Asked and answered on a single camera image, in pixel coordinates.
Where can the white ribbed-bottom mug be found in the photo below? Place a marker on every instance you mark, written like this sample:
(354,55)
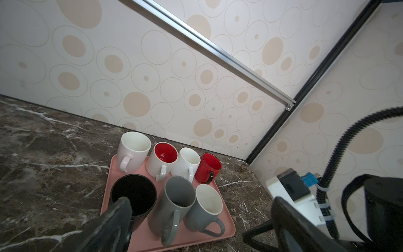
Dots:
(187,164)

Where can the grey mug front row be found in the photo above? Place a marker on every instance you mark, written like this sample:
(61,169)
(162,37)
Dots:
(175,199)

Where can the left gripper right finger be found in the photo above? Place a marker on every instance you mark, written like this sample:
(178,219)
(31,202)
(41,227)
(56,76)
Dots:
(295,233)

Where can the grey mug back row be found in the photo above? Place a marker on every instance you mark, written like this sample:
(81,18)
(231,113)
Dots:
(206,209)

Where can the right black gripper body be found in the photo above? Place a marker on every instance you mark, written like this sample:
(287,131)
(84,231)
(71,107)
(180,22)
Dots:
(384,211)

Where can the pink rectangular tray mat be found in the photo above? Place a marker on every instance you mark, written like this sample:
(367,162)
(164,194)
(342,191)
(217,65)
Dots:
(143,240)

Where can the white mug black handle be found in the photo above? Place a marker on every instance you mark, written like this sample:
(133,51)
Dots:
(140,191)

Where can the horizontal aluminium frame bar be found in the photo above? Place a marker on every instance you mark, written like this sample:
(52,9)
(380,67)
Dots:
(232,64)

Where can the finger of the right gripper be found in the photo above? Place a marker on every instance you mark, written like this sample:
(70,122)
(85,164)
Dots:
(248,237)

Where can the cream mug red inside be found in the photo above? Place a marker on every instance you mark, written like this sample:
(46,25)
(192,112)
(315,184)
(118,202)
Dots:
(161,160)

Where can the pale pink mug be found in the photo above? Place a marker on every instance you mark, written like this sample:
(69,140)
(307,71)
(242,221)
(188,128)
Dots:
(132,151)

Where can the right black corner post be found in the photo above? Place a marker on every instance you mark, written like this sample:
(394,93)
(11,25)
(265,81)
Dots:
(325,65)

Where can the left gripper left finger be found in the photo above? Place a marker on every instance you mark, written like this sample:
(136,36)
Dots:
(110,232)

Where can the grey mug row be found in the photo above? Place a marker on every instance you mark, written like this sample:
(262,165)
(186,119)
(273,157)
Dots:
(206,209)
(175,199)

